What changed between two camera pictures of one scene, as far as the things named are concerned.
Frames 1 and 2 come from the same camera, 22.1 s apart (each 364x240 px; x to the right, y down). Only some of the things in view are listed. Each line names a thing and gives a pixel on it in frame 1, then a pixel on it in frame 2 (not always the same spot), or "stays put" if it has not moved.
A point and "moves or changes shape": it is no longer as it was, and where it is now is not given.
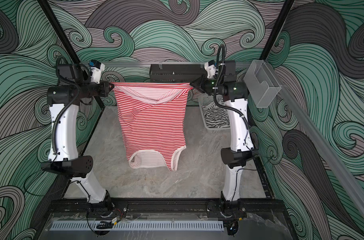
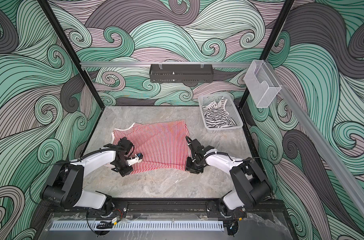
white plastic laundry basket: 215,117 stays put
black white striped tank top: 216,116 stays put
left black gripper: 104,89 to 125,172
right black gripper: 205,85 to 188,168
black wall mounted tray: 176,73 stays put
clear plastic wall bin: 262,83 stays put
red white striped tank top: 153,115 moves or changes shape
